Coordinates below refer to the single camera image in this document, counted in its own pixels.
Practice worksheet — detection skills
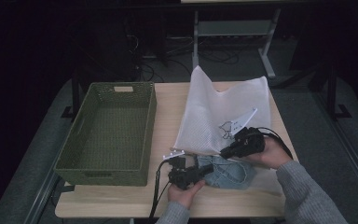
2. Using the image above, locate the person's right hand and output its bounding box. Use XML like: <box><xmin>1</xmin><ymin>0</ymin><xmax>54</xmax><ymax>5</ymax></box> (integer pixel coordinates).
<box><xmin>245</xmin><ymin>135</ymin><xmax>294</xmax><ymax>171</ymax></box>

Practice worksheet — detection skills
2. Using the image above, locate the aluminium floor rail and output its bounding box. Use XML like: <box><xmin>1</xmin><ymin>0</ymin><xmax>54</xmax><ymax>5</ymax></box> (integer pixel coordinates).
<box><xmin>311</xmin><ymin>92</ymin><xmax>358</xmax><ymax>203</ymax></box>
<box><xmin>24</xmin><ymin>171</ymin><xmax>62</xmax><ymax>224</ymax></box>

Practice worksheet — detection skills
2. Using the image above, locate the hand-held gripper black cable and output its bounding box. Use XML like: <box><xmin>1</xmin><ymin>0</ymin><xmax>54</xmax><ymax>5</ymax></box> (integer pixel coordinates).
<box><xmin>255</xmin><ymin>126</ymin><xmax>294</xmax><ymax>161</ymax></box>
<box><xmin>148</xmin><ymin>159</ymin><xmax>172</xmax><ymax>220</ymax></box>

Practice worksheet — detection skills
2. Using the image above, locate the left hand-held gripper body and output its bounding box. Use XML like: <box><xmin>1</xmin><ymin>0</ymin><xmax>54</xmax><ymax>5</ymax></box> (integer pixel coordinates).
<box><xmin>162</xmin><ymin>149</ymin><xmax>201</xmax><ymax>190</ymax></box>

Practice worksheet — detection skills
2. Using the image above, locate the person's left hand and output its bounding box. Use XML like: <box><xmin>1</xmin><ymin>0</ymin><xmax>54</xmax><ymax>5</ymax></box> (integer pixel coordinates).
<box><xmin>167</xmin><ymin>179</ymin><xmax>207</xmax><ymax>210</ymax></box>

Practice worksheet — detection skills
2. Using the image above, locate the white mesh laundry bag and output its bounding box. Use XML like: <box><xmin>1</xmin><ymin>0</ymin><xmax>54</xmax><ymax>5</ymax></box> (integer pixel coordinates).
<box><xmin>169</xmin><ymin>64</ymin><xmax>284</xmax><ymax>196</ymax></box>

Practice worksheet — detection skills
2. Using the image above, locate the white-framed desk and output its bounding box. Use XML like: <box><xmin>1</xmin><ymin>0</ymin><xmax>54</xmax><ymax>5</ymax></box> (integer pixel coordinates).
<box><xmin>180</xmin><ymin>0</ymin><xmax>311</xmax><ymax>80</ymax></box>

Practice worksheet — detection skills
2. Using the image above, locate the right hand-held gripper black cable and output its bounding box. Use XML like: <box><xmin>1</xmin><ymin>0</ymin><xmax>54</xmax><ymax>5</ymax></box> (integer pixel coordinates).
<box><xmin>255</xmin><ymin>126</ymin><xmax>294</xmax><ymax>161</ymax></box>

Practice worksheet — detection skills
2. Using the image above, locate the green woven basket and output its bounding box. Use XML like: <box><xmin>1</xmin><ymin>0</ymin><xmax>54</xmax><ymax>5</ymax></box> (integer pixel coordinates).
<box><xmin>53</xmin><ymin>81</ymin><xmax>158</xmax><ymax>187</ymax></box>

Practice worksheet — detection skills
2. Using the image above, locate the light blue denim garment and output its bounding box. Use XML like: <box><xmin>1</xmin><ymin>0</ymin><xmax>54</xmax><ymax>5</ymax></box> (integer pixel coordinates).
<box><xmin>195</xmin><ymin>154</ymin><xmax>257</xmax><ymax>190</ymax></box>

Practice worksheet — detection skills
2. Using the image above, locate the black metal stand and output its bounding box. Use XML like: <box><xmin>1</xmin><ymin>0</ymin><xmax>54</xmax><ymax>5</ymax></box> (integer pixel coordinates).
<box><xmin>61</xmin><ymin>73</ymin><xmax>82</xmax><ymax>119</ymax></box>
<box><xmin>318</xmin><ymin>62</ymin><xmax>352</xmax><ymax>120</ymax></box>

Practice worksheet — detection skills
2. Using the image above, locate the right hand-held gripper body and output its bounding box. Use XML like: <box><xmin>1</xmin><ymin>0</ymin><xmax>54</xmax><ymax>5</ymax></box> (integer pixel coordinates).
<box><xmin>228</xmin><ymin>107</ymin><xmax>267</xmax><ymax>158</ymax></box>

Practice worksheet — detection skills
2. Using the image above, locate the left hand-held gripper black cable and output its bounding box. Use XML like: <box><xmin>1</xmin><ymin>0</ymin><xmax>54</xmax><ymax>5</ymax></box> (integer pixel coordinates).
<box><xmin>148</xmin><ymin>159</ymin><xmax>172</xmax><ymax>220</ymax></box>

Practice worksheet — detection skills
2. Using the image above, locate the black floor cable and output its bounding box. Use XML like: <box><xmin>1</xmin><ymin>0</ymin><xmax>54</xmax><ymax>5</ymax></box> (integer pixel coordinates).
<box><xmin>199</xmin><ymin>48</ymin><xmax>241</xmax><ymax>65</ymax></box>
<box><xmin>136</xmin><ymin>59</ymin><xmax>195</xmax><ymax>82</ymax></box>

